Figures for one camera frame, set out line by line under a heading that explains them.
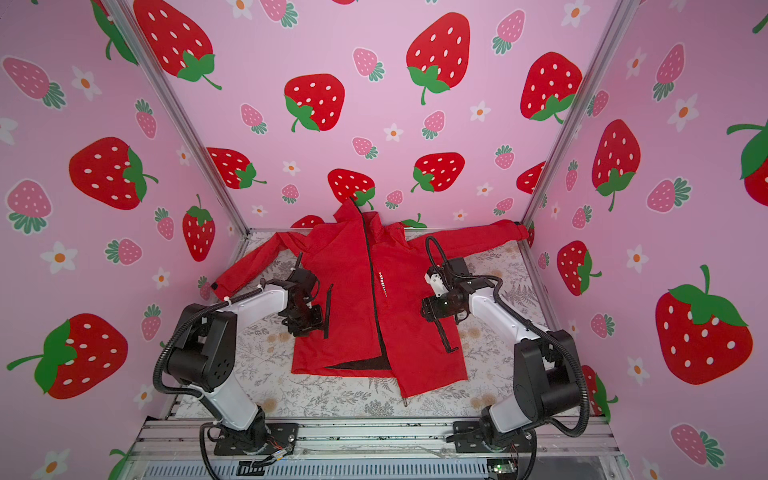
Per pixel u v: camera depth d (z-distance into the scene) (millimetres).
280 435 749
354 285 1022
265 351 904
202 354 477
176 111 843
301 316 801
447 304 762
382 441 748
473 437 730
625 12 687
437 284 817
